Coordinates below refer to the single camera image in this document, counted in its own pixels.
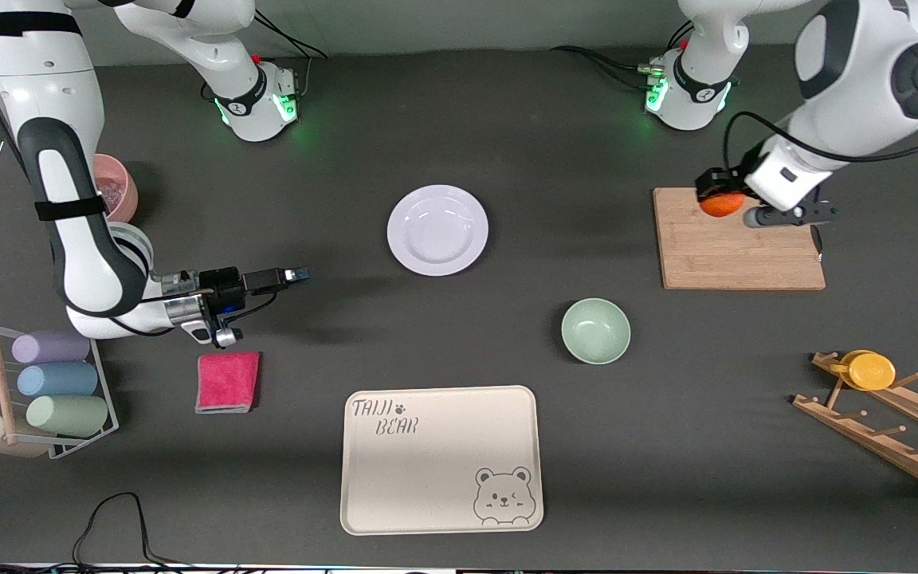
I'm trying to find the blue cup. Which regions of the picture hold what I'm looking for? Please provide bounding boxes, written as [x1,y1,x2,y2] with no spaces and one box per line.
[17,362,100,399]

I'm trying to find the black base cables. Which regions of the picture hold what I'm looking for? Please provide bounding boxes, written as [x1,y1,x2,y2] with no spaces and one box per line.
[250,11,329,106]
[549,19,692,93]

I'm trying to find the wooden cutting board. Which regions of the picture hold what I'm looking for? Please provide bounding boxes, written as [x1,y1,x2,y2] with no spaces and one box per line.
[653,187,826,291]

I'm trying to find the pale green bowl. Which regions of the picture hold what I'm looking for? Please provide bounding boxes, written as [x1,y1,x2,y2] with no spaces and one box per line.
[561,297,632,365]

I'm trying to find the black left base cables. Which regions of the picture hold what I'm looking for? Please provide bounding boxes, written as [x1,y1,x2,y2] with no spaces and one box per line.
[549,19,692,93]

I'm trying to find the white ribbed plate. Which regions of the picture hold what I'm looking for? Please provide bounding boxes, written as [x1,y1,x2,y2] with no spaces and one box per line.
[386,184,489,277]

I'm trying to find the black right base cables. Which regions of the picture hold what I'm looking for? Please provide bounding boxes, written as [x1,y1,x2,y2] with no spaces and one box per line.
[250,11,329,106]

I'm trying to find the pink bowl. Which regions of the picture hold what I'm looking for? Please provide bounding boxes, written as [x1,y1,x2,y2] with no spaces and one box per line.
[92,154,139,225]

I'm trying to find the orange fruit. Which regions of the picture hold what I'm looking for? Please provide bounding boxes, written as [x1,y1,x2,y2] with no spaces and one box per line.
[699,191,746,218]

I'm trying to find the beige bear print tray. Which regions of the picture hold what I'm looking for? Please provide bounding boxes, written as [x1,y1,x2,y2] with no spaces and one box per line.
[339,385,545,536]

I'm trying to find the wooden dish rack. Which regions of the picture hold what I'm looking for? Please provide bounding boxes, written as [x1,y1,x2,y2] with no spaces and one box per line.
[792,351,918,502]

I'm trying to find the black looped table cable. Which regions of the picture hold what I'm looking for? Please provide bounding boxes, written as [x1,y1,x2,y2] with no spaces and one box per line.
[72,491,189,569]

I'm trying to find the green cup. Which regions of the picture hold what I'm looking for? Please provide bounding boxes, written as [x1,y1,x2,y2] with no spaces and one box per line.
[25,394,110,438]

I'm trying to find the white wire cup rack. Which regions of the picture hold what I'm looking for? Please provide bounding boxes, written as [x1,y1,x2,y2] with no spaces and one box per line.
[0,320,120,462]

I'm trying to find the pink folded cloth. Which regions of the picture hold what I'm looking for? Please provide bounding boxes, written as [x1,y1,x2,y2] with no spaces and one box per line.
[194,352,261,415]

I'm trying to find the purple cup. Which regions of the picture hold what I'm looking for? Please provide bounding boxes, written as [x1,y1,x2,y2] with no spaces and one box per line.
[11,328,92,365]

